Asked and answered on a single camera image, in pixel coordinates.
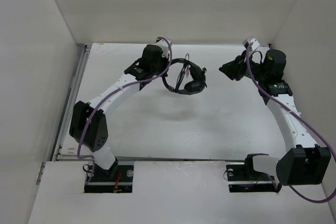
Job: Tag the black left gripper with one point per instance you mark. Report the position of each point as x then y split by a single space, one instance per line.
165 60

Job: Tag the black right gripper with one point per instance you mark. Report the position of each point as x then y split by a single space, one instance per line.
234 69

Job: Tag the black headset with microphone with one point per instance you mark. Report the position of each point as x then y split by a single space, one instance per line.
191 79

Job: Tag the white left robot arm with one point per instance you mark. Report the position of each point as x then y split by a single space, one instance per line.
88 124

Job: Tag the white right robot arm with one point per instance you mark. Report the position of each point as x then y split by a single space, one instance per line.
305 162

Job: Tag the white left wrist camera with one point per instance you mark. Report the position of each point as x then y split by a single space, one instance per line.
164 45

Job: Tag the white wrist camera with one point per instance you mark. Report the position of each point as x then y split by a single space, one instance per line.
164 45
251 44

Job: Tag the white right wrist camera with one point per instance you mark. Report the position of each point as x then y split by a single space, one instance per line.
251 44

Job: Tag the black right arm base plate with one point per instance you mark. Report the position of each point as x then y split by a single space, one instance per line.
240 180

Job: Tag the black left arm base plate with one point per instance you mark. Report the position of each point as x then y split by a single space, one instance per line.
99 183

